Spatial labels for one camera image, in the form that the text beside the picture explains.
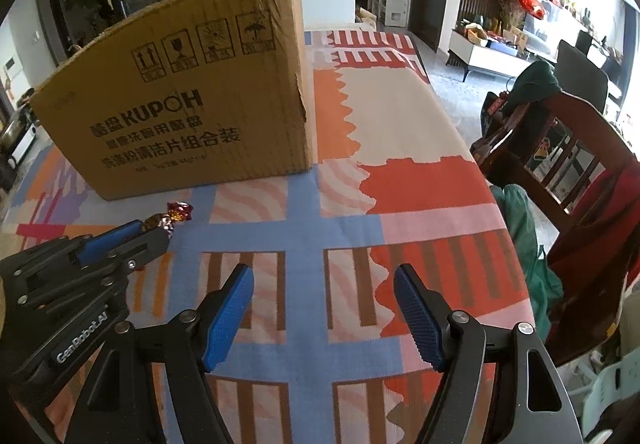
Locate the red cloth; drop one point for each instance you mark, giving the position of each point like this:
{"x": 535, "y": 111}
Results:
{"x": 600, "y": 234}

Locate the green cloth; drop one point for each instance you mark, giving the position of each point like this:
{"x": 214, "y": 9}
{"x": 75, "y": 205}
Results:
{"x": 525, "y": 244}

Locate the white low cabinet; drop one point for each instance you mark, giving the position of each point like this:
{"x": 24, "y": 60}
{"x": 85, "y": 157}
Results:
{"x": 495, "y": 57}

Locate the dark green jacket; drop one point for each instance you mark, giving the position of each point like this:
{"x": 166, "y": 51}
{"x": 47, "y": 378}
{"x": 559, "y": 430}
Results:
{"x": 535, "y": 82}

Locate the brown cardboard box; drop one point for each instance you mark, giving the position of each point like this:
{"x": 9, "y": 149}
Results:
{"x": 190, "y": 94}

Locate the brown wooden chair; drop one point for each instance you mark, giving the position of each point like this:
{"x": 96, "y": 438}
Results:
{"x": 565, "y": 124}

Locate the black chair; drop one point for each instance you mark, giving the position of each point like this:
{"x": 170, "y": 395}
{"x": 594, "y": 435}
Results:
{"x": 580, "y": 72}

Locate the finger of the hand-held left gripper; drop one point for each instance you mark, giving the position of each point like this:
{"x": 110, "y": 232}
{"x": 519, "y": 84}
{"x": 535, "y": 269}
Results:
{"x": 107, "y": 239}
{"x": 145, "y": 246}

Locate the colourful patterned tablecloth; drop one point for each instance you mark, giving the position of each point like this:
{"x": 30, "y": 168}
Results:
{"x": 340, "y": 234}

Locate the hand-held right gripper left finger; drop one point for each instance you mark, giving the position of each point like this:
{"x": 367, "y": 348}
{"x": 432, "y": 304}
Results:
{"x": 227, "y": 319}

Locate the gold red candy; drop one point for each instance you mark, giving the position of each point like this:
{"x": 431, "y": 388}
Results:
{"x": 177, "y": 213}

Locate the mint plastic stool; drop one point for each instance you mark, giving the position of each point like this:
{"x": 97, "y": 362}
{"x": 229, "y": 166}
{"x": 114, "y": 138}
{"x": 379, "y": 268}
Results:
{"x": 612, "y": 399}

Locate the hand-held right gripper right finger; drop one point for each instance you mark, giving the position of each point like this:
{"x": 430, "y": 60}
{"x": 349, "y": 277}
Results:
{"x": 417, "y": 319}

